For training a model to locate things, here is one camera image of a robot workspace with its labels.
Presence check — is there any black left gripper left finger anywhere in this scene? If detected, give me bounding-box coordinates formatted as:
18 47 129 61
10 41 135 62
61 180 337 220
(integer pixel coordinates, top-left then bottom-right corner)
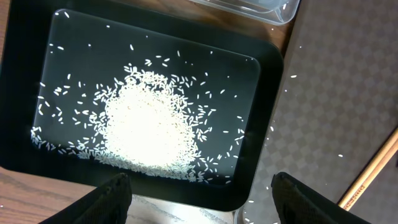
41 173 132 224

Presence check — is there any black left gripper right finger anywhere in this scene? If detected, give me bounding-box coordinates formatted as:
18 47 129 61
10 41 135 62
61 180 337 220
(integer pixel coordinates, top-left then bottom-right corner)
271 172 370 224

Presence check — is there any clear plastic waste bin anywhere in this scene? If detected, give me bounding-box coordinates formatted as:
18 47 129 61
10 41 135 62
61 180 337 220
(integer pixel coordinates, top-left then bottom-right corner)
191 0 301 26

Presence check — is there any black waste tray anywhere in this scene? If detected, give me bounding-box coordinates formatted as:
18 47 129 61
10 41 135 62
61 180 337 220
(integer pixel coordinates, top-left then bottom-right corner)
1 1 284 212

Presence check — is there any brown serving tray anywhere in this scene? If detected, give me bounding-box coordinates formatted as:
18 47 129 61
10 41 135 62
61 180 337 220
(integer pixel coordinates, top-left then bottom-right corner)
240 0 397 223

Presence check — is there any spilled rice pile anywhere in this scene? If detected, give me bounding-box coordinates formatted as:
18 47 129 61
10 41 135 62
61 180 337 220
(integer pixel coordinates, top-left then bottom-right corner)
30 11 246 184

